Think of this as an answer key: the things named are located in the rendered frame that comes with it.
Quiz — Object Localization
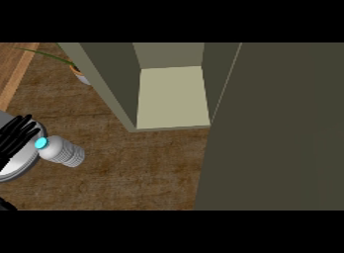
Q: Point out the clear water bottle cyan cap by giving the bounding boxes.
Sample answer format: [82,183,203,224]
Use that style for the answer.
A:
[34,134,88,169]

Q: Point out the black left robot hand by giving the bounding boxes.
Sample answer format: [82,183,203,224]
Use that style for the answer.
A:
[0,114,43,190]

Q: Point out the potted green plant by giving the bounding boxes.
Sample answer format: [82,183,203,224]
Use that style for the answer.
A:
[14,45,94,86]

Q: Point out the open olive grey cabinet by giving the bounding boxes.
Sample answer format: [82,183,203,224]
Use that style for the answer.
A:
[58,42,244,133]

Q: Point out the dark grey cabinet door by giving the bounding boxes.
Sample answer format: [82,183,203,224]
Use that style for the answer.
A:
[193,42,344,211]

